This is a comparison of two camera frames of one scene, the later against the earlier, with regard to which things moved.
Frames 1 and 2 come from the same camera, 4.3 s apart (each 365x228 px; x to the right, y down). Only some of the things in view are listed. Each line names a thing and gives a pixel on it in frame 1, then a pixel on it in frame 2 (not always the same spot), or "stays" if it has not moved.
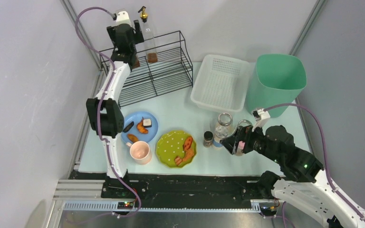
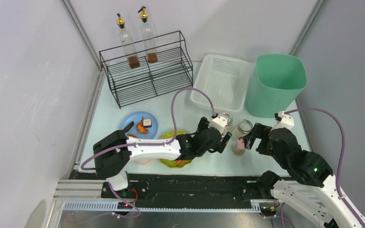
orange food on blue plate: x=140 y=127 stays
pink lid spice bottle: x=240 y=152 stays
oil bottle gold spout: x=151 y=52 stays
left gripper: x=123 y=38 to x=219 y=142
